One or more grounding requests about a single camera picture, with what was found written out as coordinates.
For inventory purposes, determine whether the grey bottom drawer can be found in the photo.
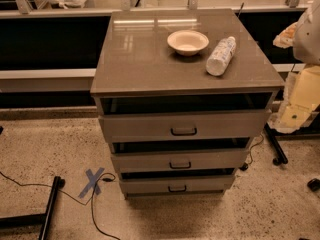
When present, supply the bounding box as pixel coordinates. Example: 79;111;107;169
120;175;235;195

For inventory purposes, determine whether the white paper bowl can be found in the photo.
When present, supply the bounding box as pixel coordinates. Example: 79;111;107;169
167;30;209;56

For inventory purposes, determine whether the black stand leg left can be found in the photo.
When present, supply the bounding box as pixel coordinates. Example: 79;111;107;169
0;176;65;240

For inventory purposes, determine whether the blue tape cross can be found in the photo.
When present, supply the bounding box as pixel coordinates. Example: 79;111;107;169
78;167;104;198

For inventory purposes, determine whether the black stand leg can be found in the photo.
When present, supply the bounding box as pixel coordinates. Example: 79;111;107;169
264;124;288;166
0;176;65;240

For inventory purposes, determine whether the grey top drawer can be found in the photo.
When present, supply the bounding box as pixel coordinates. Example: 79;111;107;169
99;110;271;143

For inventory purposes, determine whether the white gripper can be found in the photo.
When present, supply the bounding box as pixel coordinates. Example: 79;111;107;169
268;65;320;133

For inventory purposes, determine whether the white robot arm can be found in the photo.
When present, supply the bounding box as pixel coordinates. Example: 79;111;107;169
269;0;320;133

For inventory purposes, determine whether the grey drawer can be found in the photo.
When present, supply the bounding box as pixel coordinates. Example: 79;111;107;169
99;110;271;143
120;175;235;195
111;148;249;173

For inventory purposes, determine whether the grey drawer cabinet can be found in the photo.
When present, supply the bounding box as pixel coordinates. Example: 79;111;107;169
91;9;283;185

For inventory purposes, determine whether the black floor cable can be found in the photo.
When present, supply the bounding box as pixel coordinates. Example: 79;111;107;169
0;170;122;240

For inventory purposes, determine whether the black stand leg right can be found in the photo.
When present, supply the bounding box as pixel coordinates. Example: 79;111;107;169
264;124;288;166

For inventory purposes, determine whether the black caster wheel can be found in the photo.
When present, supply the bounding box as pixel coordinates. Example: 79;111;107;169
307;178;320;192

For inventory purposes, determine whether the clear plastic water bottle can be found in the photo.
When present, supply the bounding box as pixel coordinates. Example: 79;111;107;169
206;36;236;76

